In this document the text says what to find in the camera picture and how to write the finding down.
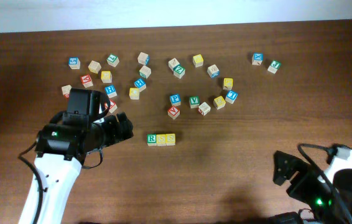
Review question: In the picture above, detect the green R block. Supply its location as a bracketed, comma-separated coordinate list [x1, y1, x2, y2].
[147, 134, 157, 146]

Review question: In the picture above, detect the yellow S block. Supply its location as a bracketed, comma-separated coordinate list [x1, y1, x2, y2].
[156, 134, 166, 146]

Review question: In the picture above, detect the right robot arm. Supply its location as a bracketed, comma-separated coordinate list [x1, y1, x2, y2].
[273, 151, 352, 223]

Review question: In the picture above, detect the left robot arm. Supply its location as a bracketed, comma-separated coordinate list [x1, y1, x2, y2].
[18, 88, 134, 223]

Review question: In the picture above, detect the red I block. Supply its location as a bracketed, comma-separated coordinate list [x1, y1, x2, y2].
[104, 100, 118, 113]

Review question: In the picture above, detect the blue H block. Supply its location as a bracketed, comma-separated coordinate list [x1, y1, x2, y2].
[104, 85, 118, 98]

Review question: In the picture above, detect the blue block centre left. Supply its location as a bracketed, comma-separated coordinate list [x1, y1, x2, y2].
[134, 78, 146, 92]

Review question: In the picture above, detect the red block upper left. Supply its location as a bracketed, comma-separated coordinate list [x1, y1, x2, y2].
[80, 75, 93, 88]

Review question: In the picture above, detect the wooden block red side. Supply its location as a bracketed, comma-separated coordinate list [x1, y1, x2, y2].
[62, 85, 72, 98]

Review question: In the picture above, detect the red V block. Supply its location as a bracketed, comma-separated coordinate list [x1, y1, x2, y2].
[167, 106, 180, 119]

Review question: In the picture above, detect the plain wooden block upper left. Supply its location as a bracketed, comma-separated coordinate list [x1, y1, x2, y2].
[88, 60, 101, 74]

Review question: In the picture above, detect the plain wooden block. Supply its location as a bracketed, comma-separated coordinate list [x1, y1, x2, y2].
[168, 58, 180, 70]
[88, 60, 101, 74]

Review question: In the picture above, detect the wooden block green side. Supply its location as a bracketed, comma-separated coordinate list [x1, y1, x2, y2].
[139, 65, 152, 79]

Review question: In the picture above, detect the green L block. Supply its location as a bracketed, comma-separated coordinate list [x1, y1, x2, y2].
[106, 54, 119, 67]

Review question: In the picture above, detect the blue P block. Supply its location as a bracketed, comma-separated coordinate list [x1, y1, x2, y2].
[170, 94, 181, 106]

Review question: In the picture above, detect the blue S block far left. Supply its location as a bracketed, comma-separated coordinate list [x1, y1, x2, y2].
[68, 57, 81, 70]

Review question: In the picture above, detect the wooden block blue D side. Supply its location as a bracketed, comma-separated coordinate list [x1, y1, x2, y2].
[137, 52, 150, 65]

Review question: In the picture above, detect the green V block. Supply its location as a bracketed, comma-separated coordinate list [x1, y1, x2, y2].
[189, 96, 200, 109]

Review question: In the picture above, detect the green Z block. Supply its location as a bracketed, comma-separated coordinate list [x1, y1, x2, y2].
[173, 65, 185, 79]

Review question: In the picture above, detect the plain wooden block centre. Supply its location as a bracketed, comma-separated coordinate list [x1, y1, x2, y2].
[168, 58, 180, 70]

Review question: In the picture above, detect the white X block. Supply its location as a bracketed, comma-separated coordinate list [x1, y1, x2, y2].
[198, 102, 211, 116]

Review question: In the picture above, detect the blue I block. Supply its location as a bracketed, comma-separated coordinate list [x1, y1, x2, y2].
[225, 90, 238, 104]

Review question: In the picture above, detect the wooden block blue D front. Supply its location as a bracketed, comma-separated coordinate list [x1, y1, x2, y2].
[207, 64, 220, 78]

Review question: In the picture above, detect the green J block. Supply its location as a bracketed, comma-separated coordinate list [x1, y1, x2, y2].
[267, 60, 281, 74]

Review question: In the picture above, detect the blue X block far right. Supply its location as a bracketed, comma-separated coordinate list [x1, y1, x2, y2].
[251, 52, 264, 65]

